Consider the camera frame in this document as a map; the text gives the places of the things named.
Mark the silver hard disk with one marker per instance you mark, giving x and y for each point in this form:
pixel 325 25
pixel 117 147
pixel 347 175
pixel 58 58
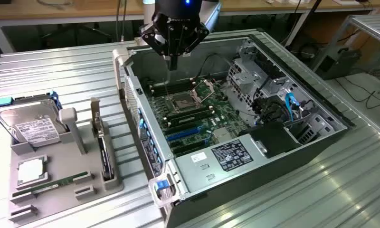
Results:
pixel 28 123

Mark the installed RAM stick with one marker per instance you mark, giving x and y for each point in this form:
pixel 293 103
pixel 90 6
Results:
pixel 189 116

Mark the blue disk carrier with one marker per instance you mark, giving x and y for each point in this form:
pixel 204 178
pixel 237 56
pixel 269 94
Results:
pixel 2 102

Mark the black RAM slot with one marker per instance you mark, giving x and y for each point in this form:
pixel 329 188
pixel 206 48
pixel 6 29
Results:
pixel 172 85
pixel 172 91

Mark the blue expansion slot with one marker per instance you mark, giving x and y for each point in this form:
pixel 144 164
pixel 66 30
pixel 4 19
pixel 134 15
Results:
pixel 181 134

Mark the grey parts rack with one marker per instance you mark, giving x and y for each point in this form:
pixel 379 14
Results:
pixel 69 166

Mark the silver CPU chip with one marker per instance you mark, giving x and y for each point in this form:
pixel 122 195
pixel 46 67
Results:
pixel 30 171

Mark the silver drive cage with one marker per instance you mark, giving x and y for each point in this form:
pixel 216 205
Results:
pixel 244 78

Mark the silver chipset heatsink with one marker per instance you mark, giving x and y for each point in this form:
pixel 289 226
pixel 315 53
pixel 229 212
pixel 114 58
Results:
pixel 225 135

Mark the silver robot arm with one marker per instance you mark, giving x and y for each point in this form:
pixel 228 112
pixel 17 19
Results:
pixel 212 12

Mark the black expansion slot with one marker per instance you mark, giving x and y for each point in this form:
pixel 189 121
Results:
pixel 189 146

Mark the wooden desk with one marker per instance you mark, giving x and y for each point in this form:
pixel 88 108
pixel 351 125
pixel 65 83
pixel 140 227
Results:
pixel 81 12

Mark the metal socket cover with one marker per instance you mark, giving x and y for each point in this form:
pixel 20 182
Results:
pixel 205 88

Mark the grey power supply unit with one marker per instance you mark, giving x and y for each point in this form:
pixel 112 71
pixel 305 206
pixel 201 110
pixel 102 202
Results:
pixel 196 171

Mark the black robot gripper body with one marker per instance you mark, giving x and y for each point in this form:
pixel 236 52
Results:
pixel 177 14

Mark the green motherboard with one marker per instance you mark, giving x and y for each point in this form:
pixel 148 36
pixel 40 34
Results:
pixel 221 114

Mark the green RAM stick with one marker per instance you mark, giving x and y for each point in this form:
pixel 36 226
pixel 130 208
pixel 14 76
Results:
pixel 56 183

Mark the open black PC case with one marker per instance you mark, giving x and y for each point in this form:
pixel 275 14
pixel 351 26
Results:
pixel 272 171

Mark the CPU socket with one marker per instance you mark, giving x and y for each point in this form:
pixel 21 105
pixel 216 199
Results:
pixel 180 102

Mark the blue case latch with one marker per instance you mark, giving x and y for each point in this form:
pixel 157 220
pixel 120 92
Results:
pixel 161 185

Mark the metal slat table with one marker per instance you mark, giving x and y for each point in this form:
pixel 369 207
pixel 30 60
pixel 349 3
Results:
pixel 371 26

